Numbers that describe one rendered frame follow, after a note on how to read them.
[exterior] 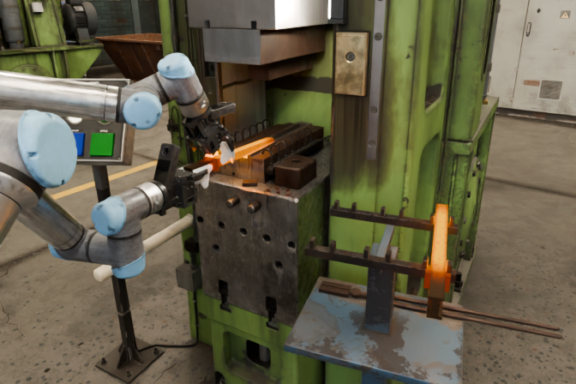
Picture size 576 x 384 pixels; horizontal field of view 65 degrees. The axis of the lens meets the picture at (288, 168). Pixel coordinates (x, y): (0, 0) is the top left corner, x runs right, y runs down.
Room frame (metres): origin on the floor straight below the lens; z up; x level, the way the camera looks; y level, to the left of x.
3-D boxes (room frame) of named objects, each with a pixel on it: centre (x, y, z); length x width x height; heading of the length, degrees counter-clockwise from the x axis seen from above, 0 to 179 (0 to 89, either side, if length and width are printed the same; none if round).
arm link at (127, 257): (0.91, 0.39, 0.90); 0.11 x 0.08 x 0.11; 77
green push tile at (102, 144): (1.39, 0.60, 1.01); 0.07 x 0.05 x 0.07; 85
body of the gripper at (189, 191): (1.04, 0.29, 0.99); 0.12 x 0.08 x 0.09; 151
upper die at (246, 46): (1.50, 0.06, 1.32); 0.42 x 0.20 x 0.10; 150
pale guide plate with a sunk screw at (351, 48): (1.28, -0.18, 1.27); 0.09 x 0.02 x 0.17; 60
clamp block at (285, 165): (1.29, -0.03, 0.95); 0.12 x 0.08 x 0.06; 150
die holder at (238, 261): (1.49, 0.00, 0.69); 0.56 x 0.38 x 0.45; 150
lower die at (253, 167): (1.50, 0.06, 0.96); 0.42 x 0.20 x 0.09; 150
